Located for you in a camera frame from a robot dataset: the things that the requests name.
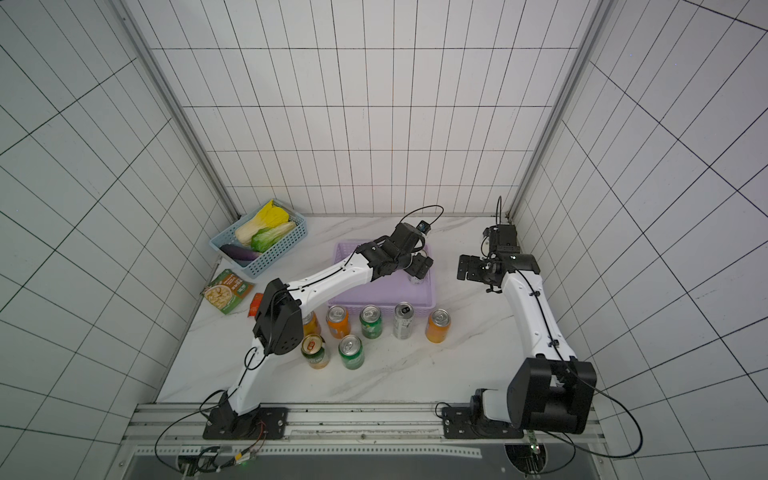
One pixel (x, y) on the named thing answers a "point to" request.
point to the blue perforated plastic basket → (250, 268)
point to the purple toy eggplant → (239, 253)
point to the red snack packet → (255, 304)
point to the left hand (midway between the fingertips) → (413, 259)
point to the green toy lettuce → (266, 238)
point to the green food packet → (228, 291)
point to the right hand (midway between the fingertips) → (465, 266)
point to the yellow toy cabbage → (269, 215)
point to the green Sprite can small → (371, 321)
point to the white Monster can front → (403, 320)
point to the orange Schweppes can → (437, 326)
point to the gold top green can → (314, 350)
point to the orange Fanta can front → (338, 321)
